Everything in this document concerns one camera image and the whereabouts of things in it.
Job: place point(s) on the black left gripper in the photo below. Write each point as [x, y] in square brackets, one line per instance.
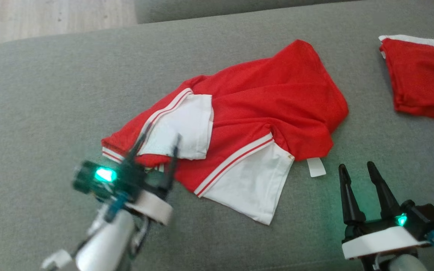
[134, 184]

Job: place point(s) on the red mesh basketball jersey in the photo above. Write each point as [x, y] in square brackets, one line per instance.
[277, 105]

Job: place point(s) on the small grey sofa cushion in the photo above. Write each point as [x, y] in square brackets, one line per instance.
[202, 9]

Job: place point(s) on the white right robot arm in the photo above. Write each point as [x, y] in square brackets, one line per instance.
[405, 264]

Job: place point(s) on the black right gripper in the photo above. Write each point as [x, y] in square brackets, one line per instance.
[379, 239]

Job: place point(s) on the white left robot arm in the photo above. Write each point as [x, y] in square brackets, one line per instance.
[106, 244]

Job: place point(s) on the large grey sofa seat cushion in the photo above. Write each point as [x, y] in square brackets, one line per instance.
[51, 94]

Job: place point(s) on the red white satin shorts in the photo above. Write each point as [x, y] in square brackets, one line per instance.
[424, 79]

